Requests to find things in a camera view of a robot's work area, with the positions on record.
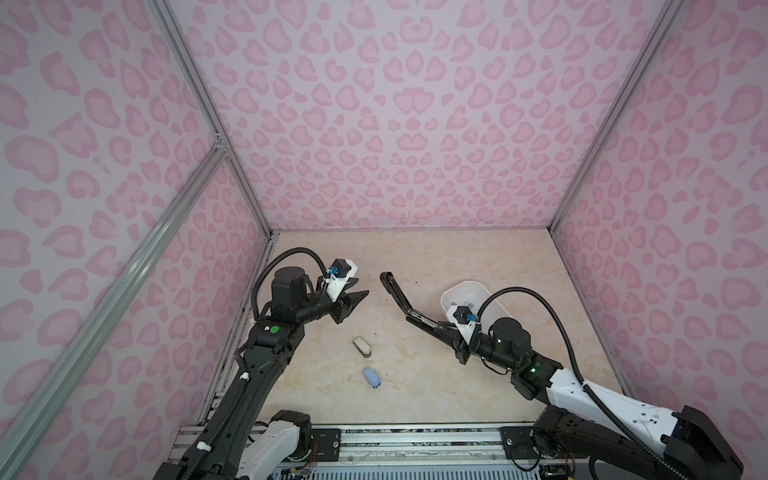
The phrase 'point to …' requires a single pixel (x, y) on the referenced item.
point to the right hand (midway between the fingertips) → (439, 326)
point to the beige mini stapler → (362, 346)
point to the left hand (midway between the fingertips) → (360, 281)
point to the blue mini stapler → (371, 377)
